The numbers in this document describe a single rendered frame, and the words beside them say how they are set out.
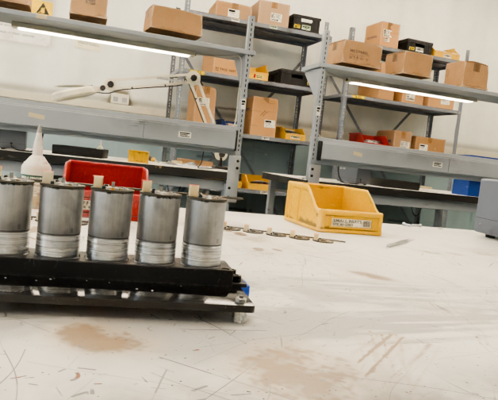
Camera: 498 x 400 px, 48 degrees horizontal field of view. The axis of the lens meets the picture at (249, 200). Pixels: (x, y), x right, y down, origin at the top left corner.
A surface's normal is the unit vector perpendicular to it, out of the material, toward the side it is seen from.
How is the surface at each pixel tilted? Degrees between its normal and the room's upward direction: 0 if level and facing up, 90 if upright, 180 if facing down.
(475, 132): 90
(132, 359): 0
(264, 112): 86
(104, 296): 0
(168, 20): 90
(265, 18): 88
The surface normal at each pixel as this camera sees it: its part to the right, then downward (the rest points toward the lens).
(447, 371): 0.11, -0.99
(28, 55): 0.30, 0.11
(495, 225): -0.97, -0.09
